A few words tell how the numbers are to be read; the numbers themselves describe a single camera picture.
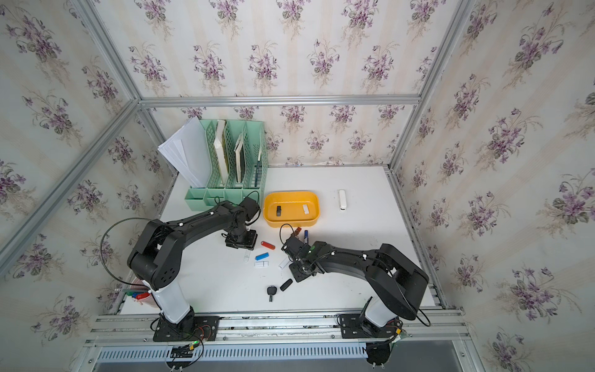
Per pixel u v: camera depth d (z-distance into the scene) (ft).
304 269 2.04
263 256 2.94
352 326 2.41
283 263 2.87
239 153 3.23
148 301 2.24
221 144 3.11
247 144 3.57
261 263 2.84
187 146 3.14
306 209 3.36
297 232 3.15
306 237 3.09
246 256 2.92
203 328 2.39
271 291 2.57
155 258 1.55
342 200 3.41
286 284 2.69
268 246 3.03
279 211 3.33
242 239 2.57
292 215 3.36
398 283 1.44
